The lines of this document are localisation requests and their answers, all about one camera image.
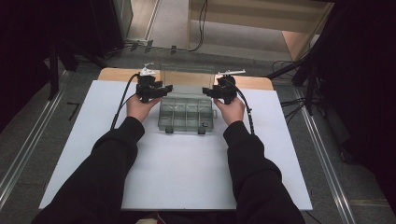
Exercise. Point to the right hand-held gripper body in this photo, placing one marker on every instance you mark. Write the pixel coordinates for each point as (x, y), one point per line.
(227, 88)

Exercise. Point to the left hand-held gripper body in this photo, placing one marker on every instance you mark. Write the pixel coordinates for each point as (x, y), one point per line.
(146, 88)

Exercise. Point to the grey transparent storage box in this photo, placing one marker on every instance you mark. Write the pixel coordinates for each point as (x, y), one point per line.
(186, 112)

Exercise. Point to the person's left hand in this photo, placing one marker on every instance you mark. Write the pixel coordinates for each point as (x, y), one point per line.
(140, 109)

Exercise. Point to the person's right hand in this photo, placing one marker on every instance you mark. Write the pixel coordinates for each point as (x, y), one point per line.
(232, 112)

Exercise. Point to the white scrap on floor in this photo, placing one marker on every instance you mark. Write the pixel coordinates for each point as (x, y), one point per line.
(149, 64)

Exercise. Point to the wooden table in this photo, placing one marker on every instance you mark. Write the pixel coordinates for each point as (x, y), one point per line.
(118, 74)

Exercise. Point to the light wooden shelf unit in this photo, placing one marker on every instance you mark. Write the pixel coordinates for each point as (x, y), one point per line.
(249, 18)

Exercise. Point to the dark cabinet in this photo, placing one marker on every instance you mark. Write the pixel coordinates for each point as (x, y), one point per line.
(109, 25)

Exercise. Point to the black tripod stand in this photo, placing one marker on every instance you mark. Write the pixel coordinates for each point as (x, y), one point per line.
(306, 77)

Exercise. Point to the white table board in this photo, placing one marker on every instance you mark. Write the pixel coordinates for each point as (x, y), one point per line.
(186, 174)

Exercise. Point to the black metal stand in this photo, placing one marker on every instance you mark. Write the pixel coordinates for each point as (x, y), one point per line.
(54, 71)

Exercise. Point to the metal floor rail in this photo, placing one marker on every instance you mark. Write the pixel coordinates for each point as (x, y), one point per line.
(327, 161)
(28, 146)

